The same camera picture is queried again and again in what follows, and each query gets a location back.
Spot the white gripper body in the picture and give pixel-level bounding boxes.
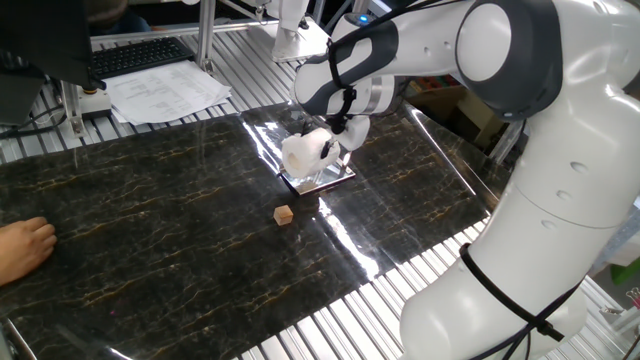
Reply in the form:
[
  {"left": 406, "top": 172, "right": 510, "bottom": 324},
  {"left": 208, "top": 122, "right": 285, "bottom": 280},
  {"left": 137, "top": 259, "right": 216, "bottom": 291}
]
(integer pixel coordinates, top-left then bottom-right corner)
[{"left": 339, "top": 114, "right": 373, "bottom": 153}]

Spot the white toilet paper roll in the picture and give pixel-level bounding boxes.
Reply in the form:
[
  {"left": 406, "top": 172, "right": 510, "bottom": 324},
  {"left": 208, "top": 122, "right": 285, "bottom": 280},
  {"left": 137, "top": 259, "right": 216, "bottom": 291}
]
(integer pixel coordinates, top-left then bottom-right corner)
[{"left": 280, "top": 127, "right": 343, "bottom": 180}]

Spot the chrome paper roll holder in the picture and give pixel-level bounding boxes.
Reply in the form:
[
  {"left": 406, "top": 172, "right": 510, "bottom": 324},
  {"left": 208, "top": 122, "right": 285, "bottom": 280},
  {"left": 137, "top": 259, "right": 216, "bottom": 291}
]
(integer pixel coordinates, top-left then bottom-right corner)
[{"left": 276, "top": 152, "right": 358, "bottom": 197}]

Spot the bare human hand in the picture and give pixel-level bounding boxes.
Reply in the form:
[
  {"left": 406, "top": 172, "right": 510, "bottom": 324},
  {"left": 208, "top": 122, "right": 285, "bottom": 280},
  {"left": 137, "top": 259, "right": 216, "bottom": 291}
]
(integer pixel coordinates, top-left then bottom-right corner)
[{"left": 0, "top": 216, "right": 59, "bottom": 289}]

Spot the small wooden cube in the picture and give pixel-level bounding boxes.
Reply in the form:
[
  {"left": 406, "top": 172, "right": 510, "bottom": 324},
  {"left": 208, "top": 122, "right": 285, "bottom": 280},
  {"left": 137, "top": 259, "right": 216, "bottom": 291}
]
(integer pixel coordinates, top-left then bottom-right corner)
[{"left": 272, "top": 204, "right": 295, "bottom": 227}]

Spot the brown cardboard box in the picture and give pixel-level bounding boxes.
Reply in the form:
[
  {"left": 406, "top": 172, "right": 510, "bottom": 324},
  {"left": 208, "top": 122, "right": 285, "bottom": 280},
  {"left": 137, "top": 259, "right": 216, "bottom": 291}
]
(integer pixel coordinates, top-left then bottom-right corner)
[{"left": 404, "top": 74, "right": 507, "bottom": 151}]

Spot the stack of printed papers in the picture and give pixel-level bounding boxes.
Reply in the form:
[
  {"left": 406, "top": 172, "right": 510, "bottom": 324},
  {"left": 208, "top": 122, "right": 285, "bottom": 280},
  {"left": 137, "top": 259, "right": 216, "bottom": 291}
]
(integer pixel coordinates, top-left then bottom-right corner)
[{"left": 102, "top": 59, "right": 233, "bottom": 127}]

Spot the black computer keyboard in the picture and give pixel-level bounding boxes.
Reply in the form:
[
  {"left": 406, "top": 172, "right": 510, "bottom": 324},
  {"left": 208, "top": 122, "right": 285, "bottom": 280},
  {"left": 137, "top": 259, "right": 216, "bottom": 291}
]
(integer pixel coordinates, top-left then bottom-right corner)
[{"left": 91, "top": 36, "right": 196, "bottom": 80}]

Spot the black marble pattern mat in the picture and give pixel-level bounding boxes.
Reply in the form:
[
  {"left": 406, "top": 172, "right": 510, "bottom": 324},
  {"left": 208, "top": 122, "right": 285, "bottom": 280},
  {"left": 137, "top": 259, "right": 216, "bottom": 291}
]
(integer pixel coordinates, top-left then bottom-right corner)
[{"left": 0, "top": 99, "right": 516, "bottom": 360}]

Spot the person in blue jeans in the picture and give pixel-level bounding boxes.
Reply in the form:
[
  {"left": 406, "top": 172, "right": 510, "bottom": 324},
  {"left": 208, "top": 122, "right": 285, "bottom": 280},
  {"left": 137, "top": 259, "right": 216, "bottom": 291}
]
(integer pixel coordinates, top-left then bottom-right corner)
[{"left": 84, "top": 0, "right": 152, "bottom": 37}]

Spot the aluminium stand with white base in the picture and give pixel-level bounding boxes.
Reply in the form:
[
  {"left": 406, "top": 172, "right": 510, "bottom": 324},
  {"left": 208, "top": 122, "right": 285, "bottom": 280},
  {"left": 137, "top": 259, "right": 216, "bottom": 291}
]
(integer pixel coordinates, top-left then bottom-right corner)
[{"left": 59, "top": 79, "right": 114, "bottom": 139}]

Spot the black computer monitor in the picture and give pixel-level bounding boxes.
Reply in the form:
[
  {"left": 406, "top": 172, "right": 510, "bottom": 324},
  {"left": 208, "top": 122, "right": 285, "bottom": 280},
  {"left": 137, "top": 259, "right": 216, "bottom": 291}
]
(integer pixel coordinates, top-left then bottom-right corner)
[{"left": 0, "top": 0, "right": 108, "bottom": 92}]

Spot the black box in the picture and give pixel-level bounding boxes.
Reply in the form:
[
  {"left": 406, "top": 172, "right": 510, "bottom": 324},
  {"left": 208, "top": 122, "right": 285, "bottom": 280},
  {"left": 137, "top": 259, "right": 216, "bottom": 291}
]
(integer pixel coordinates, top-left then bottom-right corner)
[{"left": 0, "top": 64, "right": 47, "bottom": 127}]

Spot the black camera cable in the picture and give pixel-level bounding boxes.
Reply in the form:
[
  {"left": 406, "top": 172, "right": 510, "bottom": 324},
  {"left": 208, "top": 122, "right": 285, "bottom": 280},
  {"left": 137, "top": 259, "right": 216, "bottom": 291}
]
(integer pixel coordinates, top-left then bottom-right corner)
[{"left": 325, "top": 37, "right": 359, "bottom": 136}]

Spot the aluminium frame post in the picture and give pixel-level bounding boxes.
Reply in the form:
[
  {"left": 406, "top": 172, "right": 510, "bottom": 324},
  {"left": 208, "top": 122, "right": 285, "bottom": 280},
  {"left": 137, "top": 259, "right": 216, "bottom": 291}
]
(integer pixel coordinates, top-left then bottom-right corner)
[{"left": 194, "top": 0, "right": 218, "bottom": 72}]

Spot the grey metal table frame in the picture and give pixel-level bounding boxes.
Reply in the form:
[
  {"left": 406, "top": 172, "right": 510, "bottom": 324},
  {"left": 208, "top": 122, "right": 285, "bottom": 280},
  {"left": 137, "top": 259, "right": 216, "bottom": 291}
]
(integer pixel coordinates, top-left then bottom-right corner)
[{"left": 488, "top": 118, "right": 527, "bottom": 167}]

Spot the aluminium frame bar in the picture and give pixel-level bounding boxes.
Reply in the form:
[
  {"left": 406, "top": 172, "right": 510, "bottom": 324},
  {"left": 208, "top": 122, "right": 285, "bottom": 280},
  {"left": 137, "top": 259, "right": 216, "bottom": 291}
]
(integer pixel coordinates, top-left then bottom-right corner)
[{"left": 89, "top": 19, "right": 271, "bottom": 47}]

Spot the black strap around arm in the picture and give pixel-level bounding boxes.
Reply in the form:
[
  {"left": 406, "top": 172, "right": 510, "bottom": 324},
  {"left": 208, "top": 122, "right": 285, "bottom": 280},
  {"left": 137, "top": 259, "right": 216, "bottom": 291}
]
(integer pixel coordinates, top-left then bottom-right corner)
[{"left": 458, "top": 242, "right": 584, "bottom": 360}]

